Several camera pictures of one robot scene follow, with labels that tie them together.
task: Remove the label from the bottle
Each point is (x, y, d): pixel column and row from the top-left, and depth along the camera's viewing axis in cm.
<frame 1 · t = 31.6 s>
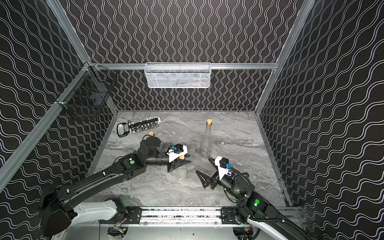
left hand: (192, 161, 65), fingers open
right hand: (203, 164, 68), fingers open
tall clear corked bottle: (206, 141, 83), point 18 cm above the table

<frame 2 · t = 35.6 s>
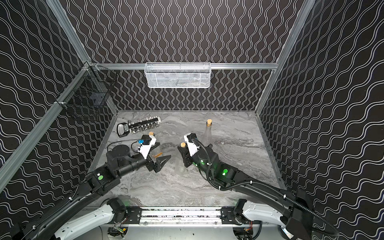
left hand: (166, 151, 64), fingers open
right hand: (181, 144, 70), fingers open
the named things where they were.

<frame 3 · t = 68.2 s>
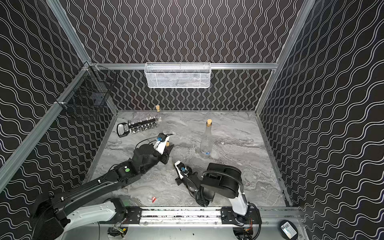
left hand: (173, 145, 72), fingers open
right hand: (175, 164, 85), fingers closed
red and white peeled label: (153, 199, 81), on the table
the other named things where they were.

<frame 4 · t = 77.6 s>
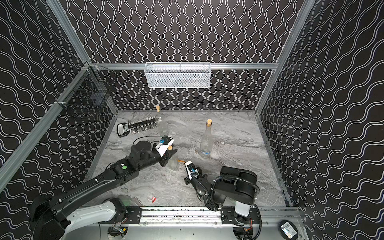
left hand: (177, 149, 71), fingers open
right hand: (186, 163, 82), fingers closed
the named things where they were.

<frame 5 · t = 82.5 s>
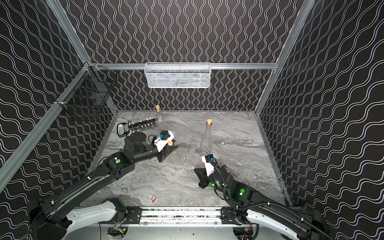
left hand: (178, 144, 66), fingers open
right hand: (194, 169, 73), fingers closed
the named things where they were.

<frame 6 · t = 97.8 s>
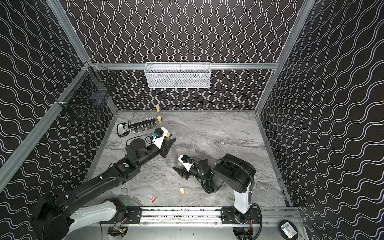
left hand: (176, 137, 70), fingers open
right hand: (177, 162, 86), fingers open
tall clear corked bottle: (172, 157, 83), point 13 cm above the table
the other named things where they were.

